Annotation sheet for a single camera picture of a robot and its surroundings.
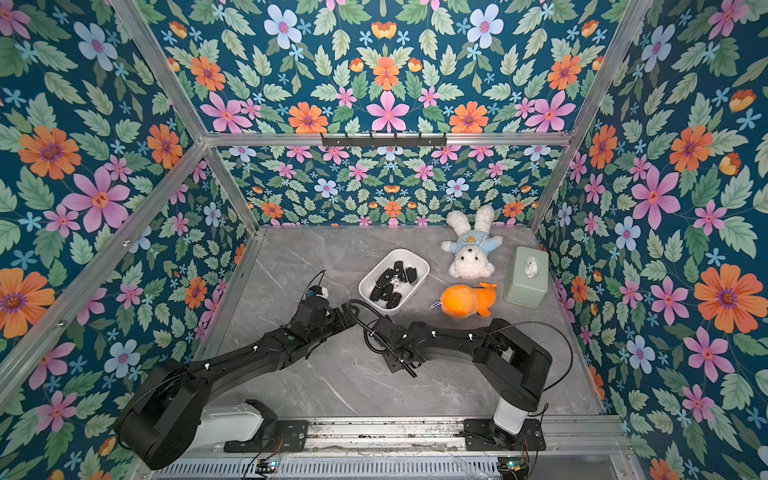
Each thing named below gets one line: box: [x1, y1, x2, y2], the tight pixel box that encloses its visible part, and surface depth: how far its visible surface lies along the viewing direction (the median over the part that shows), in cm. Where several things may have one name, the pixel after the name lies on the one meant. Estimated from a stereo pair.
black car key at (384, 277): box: [376, 268, 394, 287], surface depth 103 cm
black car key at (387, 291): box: [381, 283, 394, 301], surface depth 101 cm
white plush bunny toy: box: [441, 205, 503, 279], surface depth 105 cm
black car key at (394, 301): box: [386, 292, 402, 309], surface depth 100 cm
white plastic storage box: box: [358, 248, 431, 316], surface depth 104 cm
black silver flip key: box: [406, 267, 417, 284], surface depth 107 cm
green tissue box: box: [503, 246, 549, 310], surface depth 98 cm
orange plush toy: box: [440, 282, 498, 319], surface depth 92 cm
